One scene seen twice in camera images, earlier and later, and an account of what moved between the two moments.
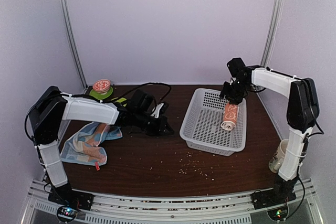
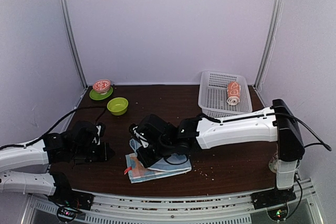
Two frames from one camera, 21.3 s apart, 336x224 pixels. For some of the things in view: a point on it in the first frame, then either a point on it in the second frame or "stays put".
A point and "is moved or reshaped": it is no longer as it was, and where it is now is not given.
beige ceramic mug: (275, 164) stays put
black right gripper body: (235, 92) to (147, 161)
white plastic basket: (201, 120) is moved or reshaped
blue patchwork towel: (83, 146) is moved or reshaped
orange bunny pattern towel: (230, 116) is moved or reshaped
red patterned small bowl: (102, 86) stays put
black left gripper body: (152, 128) to (96, 156)
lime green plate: (100, 96) stays put
